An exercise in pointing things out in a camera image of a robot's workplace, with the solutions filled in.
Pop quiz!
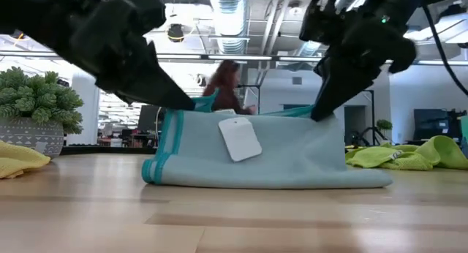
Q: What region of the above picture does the yellow microfiber towel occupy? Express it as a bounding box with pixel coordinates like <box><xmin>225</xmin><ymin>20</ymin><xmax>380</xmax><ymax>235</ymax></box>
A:
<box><xmin>0</xmin><ymin>139</ymin><xmax>51</xmax><ymax>180</ymax></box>

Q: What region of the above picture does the artificial succulent in patterned pot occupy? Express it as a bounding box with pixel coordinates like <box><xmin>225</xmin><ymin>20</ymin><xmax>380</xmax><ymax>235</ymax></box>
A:
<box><xmin>0</xmin><ymin>66</ymin><xmax>84</xmax><ymax>159</ymax></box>

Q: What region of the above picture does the lime green microfiber towel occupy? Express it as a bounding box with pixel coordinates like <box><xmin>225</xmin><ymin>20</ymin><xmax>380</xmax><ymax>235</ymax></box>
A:
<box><xmin>345</xmin><ymin>135</ymin><xmax>468</xmax><ymax>172</ymax></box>

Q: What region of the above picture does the corrugated silver ventilation duct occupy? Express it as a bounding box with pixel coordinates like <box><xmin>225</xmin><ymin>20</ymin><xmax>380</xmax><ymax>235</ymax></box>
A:
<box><xmin>210</xmin><ymin>0</ymin><xmax>244</xmax><ymax>55</ymax></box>

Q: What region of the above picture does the light blue microfiber towel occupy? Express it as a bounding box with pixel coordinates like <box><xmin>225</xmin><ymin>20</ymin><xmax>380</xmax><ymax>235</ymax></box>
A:
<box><xmin>141</xmin><ymin>87</ymin><xmax>394</xmax><ymax>190</ymax></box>

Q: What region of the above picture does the person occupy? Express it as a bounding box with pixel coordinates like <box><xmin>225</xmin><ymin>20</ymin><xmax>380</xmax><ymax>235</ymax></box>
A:
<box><xmin>203</xmin><ymin>58</ymin><xmax>257</xmax><ymax>116</ymax></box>

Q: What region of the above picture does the black computer monitor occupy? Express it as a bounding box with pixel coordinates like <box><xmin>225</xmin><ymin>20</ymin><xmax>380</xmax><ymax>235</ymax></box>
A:
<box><xmin>413</xmin><ymin>108</ymin><xmax>458</xmax><ymax>140</ymax></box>
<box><xmin>137</xmin><ymin>105</ymin><xmax>167</xmax><ymax>132</ymax></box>

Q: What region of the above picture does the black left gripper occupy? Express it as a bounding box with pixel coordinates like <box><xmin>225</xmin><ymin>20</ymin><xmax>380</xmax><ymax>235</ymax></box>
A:
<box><xmin>70</xmin><ymin>0</ymin><xmax>197</xmax><ymax>112</ymax></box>

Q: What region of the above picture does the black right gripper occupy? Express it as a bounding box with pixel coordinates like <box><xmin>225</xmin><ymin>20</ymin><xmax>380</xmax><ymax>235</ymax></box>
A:
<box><xmin>298</xmin><ymin>0</ymin><xmax>431</xmax><ymax>123</ymax></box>

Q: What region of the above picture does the small background potted plant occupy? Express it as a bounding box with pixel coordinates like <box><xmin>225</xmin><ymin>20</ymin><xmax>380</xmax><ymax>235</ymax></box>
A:
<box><xmin>375</xmin><ymin>119</ymin><xmax>394</xmax><ymax>140</ymax></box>

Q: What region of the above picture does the black aluminium table frame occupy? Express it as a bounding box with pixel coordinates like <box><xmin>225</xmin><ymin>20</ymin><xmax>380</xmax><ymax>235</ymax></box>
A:
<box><xmin>60</xmin><ymin>146</ymin><xmax>156</xmax><ymax>156</ymax></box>

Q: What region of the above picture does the black overhead camera unit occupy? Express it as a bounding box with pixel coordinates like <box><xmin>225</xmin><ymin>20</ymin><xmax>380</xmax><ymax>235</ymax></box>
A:
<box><xmin>167</xmin><ymin>23</ymin><xmax>185</xmax><ymax>42</ymax></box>

